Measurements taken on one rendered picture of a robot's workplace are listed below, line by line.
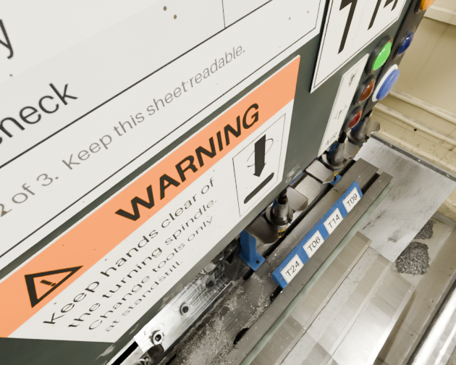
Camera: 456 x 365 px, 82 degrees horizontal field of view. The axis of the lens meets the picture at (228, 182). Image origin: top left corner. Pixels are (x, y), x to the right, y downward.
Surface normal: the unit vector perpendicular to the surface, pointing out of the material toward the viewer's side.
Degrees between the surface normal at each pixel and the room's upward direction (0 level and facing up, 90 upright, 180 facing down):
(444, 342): 0
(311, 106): 90
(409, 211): 24
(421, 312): 17
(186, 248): 90
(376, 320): 8
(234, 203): 90
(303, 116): 90
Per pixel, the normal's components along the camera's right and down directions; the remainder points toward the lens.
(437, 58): -0.71, 0.63
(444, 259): -0.29, -0.68
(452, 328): -0.09, -0.53
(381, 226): -0.37, -0.23
